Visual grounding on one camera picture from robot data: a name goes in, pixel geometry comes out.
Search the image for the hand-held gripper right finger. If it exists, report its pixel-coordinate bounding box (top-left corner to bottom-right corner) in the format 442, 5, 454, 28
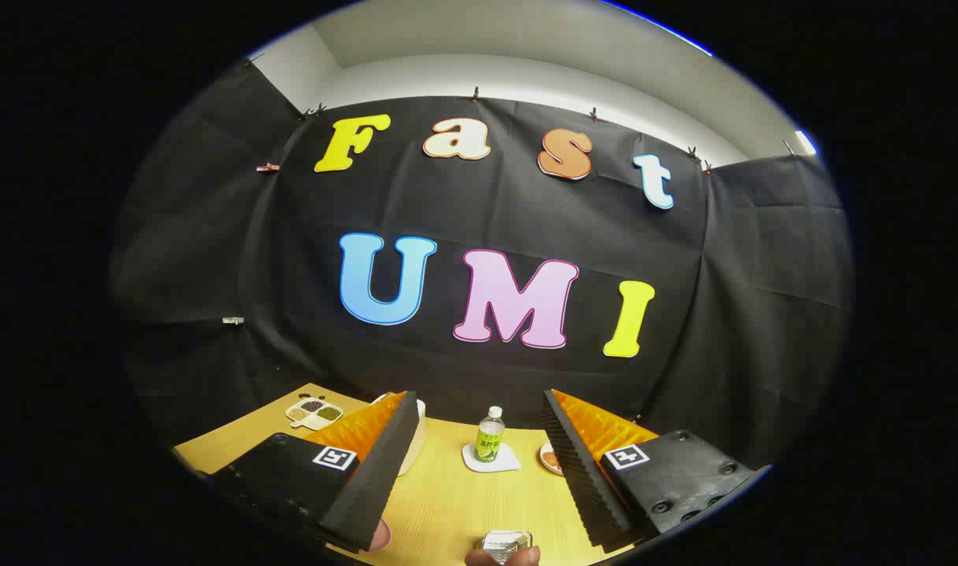
541, 388, 772, 553

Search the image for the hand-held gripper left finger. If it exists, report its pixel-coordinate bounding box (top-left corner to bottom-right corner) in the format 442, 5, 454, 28
204, 391, 420, 553

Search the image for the white toaster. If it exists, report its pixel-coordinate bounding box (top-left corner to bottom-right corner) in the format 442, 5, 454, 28
373, 393, 427, 477

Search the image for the white coaster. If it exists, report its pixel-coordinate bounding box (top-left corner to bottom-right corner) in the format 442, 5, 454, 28
461, 443, 522, 473

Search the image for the divided white snack dish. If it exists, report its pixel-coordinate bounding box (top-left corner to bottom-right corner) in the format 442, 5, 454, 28
284, 397, 344, 431

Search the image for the metal strainer basket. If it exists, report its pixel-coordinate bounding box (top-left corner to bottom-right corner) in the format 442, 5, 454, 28
479, 530, 534, 563

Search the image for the green label drink bottle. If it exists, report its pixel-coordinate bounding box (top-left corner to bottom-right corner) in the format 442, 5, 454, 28
473, 406, 506, 464

